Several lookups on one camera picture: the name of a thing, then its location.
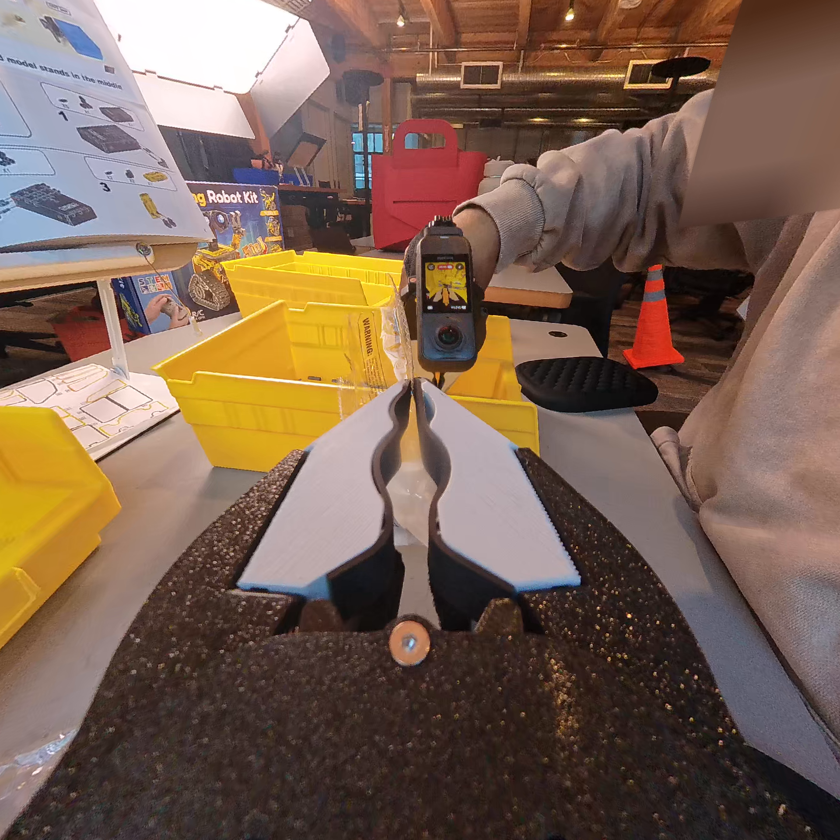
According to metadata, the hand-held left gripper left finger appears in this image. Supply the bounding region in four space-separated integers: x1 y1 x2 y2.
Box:
239 380 414 599

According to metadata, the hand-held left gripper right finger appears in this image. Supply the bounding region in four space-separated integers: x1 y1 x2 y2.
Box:
415 380 581 603

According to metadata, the small clear bag white label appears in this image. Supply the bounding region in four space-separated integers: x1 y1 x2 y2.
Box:
329 276 441 626

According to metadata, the yellow bin with bricks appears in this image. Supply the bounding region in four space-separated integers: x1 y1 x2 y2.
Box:
221 250 408 316
155 300 540 473

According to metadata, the yellow storage bin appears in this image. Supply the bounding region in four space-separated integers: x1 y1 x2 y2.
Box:
0 405 122 651

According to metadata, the person's right forearm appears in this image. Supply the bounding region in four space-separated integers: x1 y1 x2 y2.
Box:
457 90 802 274

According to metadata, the wooden edged background desk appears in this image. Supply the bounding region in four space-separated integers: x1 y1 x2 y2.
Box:
483 260 576 313

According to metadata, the grey desk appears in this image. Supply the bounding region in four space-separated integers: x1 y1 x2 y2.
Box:
0 309 840 840

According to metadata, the person's right hand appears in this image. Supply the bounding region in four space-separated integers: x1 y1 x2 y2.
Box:
453 204 504 284

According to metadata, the black wrist rest pad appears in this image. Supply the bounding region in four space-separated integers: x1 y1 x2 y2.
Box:
516 356 660 414

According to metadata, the orange traffic cone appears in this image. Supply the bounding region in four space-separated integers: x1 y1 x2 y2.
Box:
624 263 686 371

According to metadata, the printed toy box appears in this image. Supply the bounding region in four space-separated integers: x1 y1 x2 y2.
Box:
112 182 284 337

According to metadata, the white printed sheet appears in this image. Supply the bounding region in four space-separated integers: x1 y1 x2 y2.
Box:
0 364 181 460

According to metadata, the black round lamp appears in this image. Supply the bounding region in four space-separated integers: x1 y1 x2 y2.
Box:
651 56 712 82

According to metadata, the beige booklet stand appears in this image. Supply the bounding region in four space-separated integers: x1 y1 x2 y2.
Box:
0 237 204 388

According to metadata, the white studio softbox light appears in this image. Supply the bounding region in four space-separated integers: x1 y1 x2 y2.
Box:
92 0 332 139

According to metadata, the clear plastic bag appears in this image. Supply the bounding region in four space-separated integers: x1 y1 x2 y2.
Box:
0 729 76 830

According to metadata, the instruction booklet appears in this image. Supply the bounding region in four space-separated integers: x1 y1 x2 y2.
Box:
0 0 211 253

